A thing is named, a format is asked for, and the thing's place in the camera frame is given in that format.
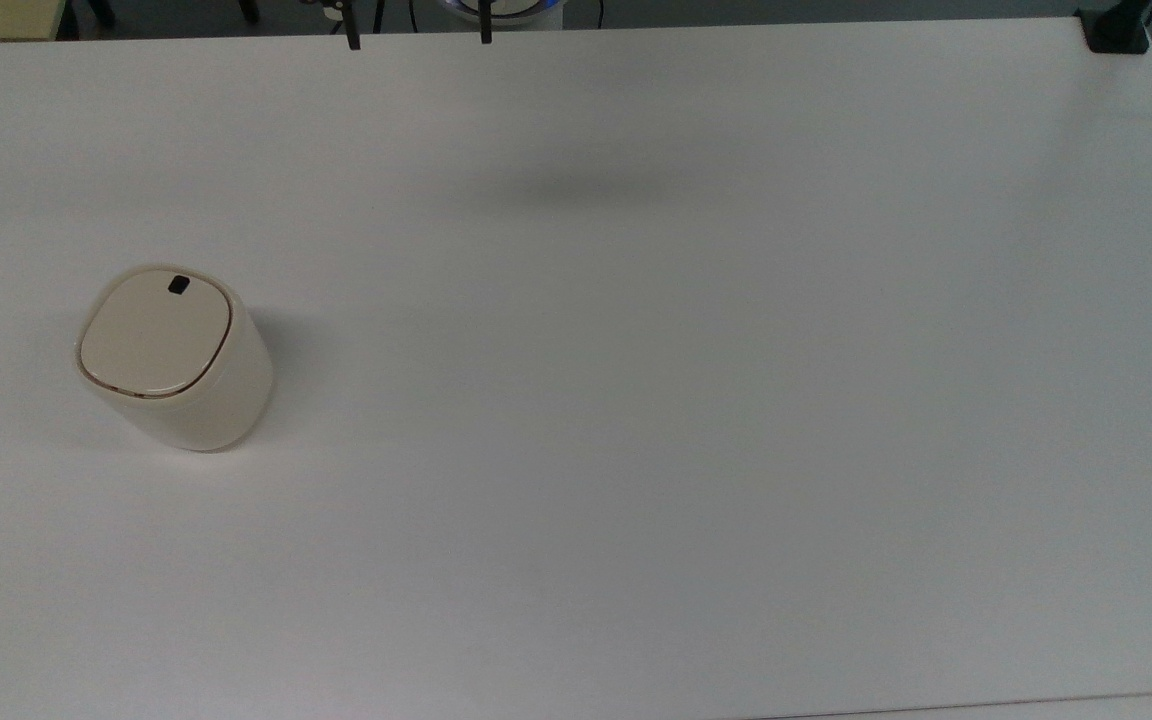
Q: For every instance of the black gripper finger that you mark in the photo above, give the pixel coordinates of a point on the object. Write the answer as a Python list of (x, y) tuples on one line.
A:
[(485, 30), (353, 36)]

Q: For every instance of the cream lidded trash bin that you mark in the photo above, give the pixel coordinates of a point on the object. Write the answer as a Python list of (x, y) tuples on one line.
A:
[(176, 370)]

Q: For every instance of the black chair leg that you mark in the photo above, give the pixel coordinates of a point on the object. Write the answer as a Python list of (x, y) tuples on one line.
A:
[(249, 9), (102, 10)]

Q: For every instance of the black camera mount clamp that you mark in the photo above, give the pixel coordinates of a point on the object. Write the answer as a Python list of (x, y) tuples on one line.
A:
[(1116, 32)]

